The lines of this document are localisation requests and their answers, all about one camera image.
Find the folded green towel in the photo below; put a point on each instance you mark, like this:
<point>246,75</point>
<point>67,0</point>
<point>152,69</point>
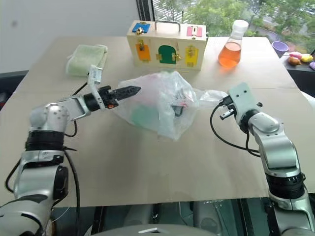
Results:
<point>85,59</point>

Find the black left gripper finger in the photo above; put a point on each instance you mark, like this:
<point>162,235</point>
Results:
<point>129,89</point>
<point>126,95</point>

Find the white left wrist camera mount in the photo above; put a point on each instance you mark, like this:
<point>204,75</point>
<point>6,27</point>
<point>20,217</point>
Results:
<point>95,75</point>

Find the black item inside bag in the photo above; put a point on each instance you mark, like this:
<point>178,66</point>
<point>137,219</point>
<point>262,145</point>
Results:
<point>179,110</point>

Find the purple bowl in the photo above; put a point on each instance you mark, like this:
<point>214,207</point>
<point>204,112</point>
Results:
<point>280,48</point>

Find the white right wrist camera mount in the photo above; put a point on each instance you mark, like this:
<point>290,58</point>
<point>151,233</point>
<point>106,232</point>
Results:
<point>242,98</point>

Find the dark furniture beside table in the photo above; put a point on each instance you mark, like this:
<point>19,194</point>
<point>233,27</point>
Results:
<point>11,83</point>

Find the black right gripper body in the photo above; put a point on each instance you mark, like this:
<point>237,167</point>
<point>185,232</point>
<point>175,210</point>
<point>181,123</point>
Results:
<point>230,109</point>

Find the purple toy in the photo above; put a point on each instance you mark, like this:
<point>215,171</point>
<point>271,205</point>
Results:
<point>312,66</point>

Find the green item inside bag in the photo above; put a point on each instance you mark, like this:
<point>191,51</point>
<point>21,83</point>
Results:
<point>144,115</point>

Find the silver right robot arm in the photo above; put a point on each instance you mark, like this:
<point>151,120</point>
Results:
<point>275,147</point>

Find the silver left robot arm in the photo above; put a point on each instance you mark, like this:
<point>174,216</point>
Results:
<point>56,113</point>

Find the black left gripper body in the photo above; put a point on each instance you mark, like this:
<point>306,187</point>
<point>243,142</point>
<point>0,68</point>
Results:
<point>108,98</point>

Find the yellow toy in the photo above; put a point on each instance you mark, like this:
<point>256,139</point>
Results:
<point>307,58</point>

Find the white rounded object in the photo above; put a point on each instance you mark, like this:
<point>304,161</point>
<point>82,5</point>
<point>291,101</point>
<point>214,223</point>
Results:
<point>310,100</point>

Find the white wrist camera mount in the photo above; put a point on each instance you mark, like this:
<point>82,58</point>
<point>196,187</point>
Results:
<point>95,75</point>
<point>242,98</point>

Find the black window frame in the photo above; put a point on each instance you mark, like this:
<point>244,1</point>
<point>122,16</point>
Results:
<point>145,11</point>

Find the wooden lock box colourful doors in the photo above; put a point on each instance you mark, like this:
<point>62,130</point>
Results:
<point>169,49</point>

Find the pink toy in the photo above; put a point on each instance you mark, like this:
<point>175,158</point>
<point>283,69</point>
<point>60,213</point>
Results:
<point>295,55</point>

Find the brown toy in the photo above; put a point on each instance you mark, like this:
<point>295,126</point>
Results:
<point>294,61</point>

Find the translucent plastic bag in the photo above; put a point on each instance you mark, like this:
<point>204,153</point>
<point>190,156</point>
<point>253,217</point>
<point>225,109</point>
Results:
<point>169,98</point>

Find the grey rounded robot torso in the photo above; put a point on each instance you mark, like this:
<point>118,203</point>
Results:
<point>157,229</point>

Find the flask with orange liquid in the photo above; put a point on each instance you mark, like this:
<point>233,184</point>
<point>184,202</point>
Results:
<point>230,54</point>

